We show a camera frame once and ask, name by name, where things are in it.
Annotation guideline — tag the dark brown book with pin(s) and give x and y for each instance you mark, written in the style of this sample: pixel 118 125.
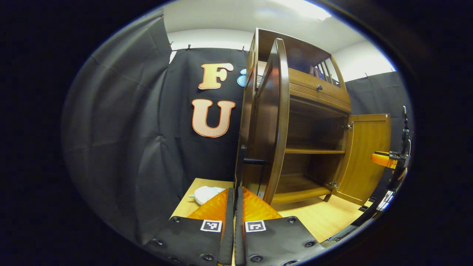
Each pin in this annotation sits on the dark brown book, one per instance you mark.
pixel 317 72

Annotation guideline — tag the wooden cabinet door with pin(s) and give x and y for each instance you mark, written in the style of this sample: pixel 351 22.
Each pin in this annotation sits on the wooden cabinet door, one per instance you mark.
pixel 366 159
pixel 271 122

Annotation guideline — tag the metal door hinge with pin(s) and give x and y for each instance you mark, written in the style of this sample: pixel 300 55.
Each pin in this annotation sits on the metal door hinge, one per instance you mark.
pixel 334 184
pixel 348 126

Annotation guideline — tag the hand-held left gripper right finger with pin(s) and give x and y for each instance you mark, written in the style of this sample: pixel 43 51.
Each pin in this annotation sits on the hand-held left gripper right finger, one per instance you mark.
pixel 273 244

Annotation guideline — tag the wooden ribbed drawer front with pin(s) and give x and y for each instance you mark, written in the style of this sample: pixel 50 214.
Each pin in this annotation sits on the wooden ribbed drawer front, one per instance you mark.
pixel 317 94

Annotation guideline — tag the wooden inner shelf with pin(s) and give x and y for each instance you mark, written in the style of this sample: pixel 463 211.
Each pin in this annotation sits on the wooden inner shelf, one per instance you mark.
pixel 314 151

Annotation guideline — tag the wooden double-door shoe cabinet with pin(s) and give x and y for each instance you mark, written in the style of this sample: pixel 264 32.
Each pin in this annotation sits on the wooden double-door shoe cabinet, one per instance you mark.
pixel 314 133

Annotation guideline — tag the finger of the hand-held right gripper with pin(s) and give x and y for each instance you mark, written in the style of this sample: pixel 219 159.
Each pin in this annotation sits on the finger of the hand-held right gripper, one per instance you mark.
pixel 380 159

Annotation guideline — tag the white plush toy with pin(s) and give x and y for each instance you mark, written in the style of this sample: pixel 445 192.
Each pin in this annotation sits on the white plush toy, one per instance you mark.
pixel 205 194

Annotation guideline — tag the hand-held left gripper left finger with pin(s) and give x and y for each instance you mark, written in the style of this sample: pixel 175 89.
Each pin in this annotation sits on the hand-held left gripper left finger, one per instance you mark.
pixel 196 244

